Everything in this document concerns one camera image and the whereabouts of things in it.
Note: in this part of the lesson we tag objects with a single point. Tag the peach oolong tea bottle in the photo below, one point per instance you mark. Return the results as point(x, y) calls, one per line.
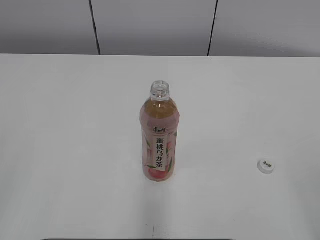
point(159, 119)

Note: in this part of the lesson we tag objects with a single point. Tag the white bottle cap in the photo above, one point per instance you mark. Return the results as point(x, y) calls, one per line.
point(265, 166)

